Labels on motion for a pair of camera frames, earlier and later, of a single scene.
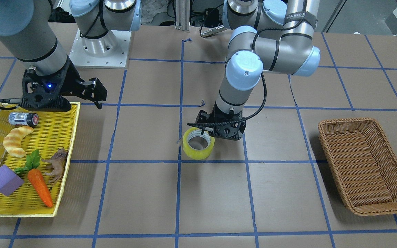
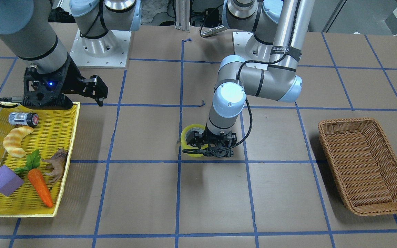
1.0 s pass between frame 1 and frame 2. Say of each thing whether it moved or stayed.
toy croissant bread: stayed
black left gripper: moved
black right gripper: stayed
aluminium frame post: stayed
